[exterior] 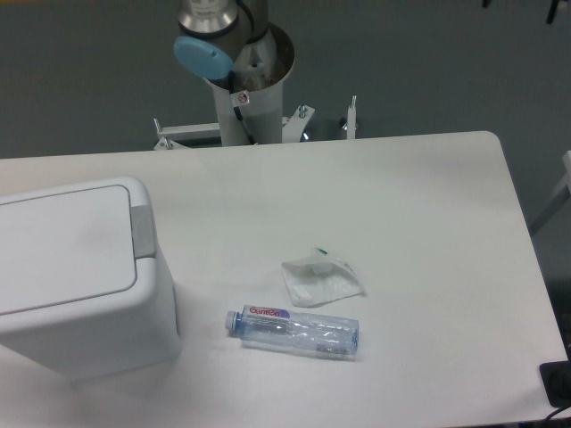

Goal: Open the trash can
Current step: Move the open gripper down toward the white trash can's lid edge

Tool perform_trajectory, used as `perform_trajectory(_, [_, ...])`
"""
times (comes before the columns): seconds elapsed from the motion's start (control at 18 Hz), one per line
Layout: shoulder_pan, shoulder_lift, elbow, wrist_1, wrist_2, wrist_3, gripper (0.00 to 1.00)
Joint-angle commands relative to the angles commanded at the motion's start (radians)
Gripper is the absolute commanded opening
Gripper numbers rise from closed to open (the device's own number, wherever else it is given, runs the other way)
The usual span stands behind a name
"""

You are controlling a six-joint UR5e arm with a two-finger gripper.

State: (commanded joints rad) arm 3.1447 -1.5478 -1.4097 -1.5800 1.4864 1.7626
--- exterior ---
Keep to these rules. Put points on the grey trash can push button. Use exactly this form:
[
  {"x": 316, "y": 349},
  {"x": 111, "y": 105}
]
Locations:
[{"x": 143, "y": 232}]

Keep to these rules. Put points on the white plastic trash can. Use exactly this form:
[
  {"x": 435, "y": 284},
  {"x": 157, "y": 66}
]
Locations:
[{"x": 73, "y": 297}]

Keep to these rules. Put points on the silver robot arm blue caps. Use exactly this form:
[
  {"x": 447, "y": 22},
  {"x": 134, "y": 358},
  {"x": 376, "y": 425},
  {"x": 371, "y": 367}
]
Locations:
[{"x": 214, "y": 33}]

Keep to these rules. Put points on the white crumpled plastic wrapper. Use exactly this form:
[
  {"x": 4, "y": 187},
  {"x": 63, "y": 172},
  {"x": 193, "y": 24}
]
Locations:
[{"x": 319, "y": 279}]

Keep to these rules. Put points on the clear plastic water bottle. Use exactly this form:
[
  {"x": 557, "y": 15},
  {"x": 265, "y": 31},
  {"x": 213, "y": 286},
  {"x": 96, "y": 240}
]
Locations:
[{"x": 304, "y": 331}]

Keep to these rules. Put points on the black device at table edge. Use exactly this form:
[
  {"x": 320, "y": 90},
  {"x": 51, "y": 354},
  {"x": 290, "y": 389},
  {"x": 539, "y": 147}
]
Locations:
[{"x": 556, "y": 381}]

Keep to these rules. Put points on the white metal base frame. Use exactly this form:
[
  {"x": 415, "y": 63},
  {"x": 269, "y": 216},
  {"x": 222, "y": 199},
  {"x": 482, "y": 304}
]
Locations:
[{"x": 294, "y": 129}]

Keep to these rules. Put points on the white frame at right edge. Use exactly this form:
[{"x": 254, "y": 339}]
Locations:
[{"x": 559, "y": 195}]

